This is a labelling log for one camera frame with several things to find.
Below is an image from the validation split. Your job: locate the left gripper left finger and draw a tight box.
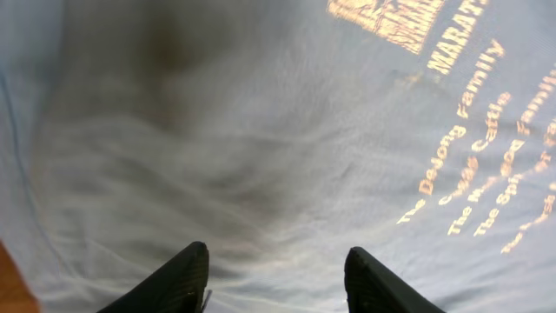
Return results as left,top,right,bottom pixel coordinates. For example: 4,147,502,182
98,242,209,313

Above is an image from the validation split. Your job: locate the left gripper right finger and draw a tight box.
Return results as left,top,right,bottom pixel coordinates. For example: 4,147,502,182
344,247,444,313

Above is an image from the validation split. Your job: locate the light blue printed t-shirt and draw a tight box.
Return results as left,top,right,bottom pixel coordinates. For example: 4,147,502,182
1,0,555,312

